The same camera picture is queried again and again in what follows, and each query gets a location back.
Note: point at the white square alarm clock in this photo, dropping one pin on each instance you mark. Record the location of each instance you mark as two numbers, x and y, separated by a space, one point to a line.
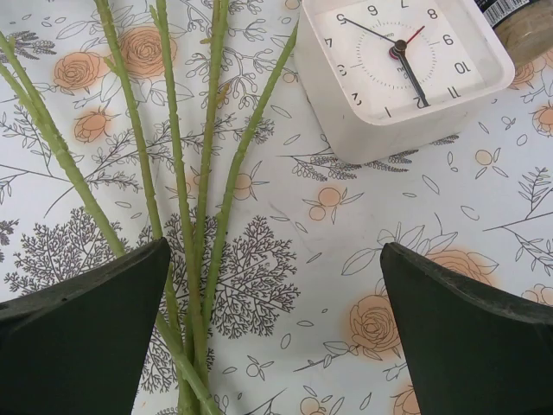
410 134

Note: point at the small jar with black cap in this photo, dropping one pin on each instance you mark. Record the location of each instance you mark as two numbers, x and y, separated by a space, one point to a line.
527 39

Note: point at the coral pink fake rose stem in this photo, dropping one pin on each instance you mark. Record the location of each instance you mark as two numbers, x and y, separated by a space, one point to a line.
211 99

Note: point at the floral printed tablecloth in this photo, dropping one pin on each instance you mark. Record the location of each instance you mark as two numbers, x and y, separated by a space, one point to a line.
302 216

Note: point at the mint fake rose stem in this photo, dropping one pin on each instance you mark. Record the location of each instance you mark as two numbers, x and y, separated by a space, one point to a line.
242 147

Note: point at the white fake rose stem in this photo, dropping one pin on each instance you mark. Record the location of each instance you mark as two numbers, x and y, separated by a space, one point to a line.
138 142
72 173

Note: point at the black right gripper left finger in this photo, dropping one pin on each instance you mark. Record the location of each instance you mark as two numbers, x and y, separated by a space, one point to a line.
78 346

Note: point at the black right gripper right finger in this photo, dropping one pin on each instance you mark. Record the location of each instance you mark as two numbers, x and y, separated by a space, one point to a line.
475 354

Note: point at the peach fake rose stem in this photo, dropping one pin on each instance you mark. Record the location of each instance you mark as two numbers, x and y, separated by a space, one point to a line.
176 129

